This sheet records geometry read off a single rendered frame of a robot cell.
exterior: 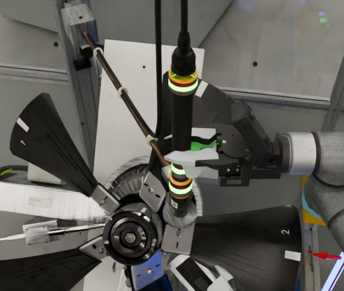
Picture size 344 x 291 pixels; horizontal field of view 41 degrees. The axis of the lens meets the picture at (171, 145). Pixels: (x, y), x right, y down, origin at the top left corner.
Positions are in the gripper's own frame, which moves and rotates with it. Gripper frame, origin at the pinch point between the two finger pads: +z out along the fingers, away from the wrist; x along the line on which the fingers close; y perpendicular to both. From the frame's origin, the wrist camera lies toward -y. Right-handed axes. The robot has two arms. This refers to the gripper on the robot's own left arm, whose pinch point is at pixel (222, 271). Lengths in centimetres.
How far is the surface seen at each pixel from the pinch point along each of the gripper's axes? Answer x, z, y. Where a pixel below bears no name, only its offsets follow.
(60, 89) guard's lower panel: 22, 101, 9
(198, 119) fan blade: -21.9, 21.4, -8.2
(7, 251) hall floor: 110, 108, 61
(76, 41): -17, 69, 3
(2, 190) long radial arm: 0, 46, 36
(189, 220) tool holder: -10.0, 8.5, 2.2
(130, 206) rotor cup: -9.3, 18.1, 11.0
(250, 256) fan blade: -0.6, -0.3, -6.6
